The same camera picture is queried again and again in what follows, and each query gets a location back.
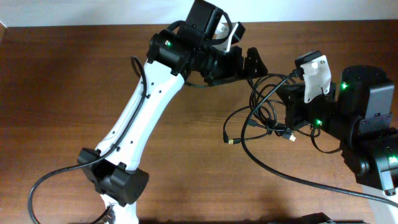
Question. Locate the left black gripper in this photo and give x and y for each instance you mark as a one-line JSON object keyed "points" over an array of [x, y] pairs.
{"points": [[237, 71]]}

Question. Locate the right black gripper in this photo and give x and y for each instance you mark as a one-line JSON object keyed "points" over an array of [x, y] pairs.
{"points": [[293, 95]]}

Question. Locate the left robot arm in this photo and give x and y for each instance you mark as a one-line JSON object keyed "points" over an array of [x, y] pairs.
{"points": [[200, 43]]}

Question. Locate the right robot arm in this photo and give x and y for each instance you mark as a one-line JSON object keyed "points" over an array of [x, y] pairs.
{"points": [[360, 116]]}

